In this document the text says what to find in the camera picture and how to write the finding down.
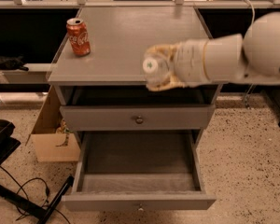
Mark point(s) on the black bag on rail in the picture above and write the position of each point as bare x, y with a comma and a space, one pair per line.
12, 63

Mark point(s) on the grey wooden drawer cabinet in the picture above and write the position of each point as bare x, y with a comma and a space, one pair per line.
108, 25

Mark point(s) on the open grey lower drawer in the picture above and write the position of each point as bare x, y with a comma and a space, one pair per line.
138, 171

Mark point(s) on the clear plastic water bottle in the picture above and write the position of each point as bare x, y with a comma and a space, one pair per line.
156, 70

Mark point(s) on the open cardboard box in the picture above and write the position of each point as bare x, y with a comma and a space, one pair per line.
51, 139

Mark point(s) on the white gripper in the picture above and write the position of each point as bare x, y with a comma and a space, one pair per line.
188, 62

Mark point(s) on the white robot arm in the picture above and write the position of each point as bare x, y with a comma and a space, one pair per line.
252, 58

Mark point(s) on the red coca-cola can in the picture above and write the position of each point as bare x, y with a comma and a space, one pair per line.
78, 36

